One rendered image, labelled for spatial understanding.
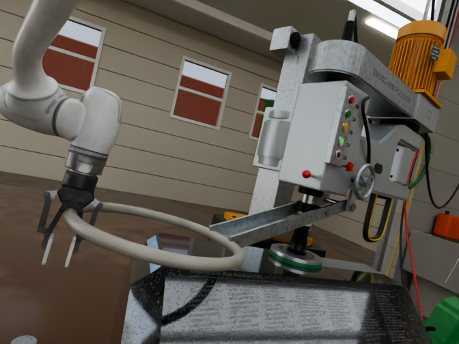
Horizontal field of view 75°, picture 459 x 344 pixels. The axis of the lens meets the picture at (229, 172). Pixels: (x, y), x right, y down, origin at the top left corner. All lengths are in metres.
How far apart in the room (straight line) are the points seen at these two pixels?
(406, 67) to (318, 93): 0.73
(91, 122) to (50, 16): 0.23
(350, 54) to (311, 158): 0.41
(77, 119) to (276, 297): 0.76
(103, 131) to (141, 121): 6.31
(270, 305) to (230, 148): 6.67
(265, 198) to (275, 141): 0.38
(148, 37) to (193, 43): 1.01
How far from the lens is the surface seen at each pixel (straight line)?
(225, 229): 1.07
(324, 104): 1.23
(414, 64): 1.89
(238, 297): 0.97
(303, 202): 1.26
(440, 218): 4.26
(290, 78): 2.09
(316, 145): 1.19
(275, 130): 1.93
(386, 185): 1.64
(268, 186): 1.98
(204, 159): 7.34
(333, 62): 1.25
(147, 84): 7.18
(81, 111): 0.78
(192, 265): 0.66
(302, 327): 1.05
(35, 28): 0.72
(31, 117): 0.84
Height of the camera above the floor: 1.13
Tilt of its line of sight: 1 degrees down
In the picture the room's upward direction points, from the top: 13 degrees clockwise
